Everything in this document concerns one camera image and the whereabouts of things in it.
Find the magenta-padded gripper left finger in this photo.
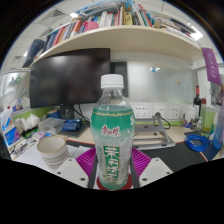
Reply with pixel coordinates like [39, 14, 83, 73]
[54, 147, 100, 190]

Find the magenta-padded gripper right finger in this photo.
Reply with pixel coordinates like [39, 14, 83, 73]
[129, 147, 174, 188]

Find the green tea drink bottle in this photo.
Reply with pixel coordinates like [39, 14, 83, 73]
[90, 73, 136, 191]

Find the purple transparent water bottle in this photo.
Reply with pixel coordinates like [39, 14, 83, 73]
[212, 106, 224, 151]

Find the beige ribbed paper cup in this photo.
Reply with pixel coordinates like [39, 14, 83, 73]
[36, 135, 70, 170]

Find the black desk mat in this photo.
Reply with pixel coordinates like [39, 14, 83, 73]
[66, 133, 214, 165]

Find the grey metal laptop stand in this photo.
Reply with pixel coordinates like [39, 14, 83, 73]
[132, 112, 177, 151]

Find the small blue box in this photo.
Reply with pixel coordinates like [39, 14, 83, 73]
[62, 118, 84, 132]

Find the clear plastic box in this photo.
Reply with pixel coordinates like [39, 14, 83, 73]
[37, 117, 66, 135]

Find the pile of white tissues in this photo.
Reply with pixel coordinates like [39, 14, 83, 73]
[14, 113, 41, 133]

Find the blue white tissue box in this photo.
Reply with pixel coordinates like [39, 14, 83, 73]
[0, 108, 28, 152]

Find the dark wine bottle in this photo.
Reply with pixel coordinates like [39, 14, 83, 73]
[193, 85, 203, 118]

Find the black computer monitor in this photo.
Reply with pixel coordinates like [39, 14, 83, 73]
[29, 48, 112, 109]

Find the purple hanging banner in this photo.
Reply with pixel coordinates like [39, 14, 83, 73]
[200, 47, 222, 87]

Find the coiled blue cable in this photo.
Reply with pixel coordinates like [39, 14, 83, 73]
[184, 133, 212, 154]

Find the wall shelf with books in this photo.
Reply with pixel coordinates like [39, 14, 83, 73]
[21, 0, 205, 70]

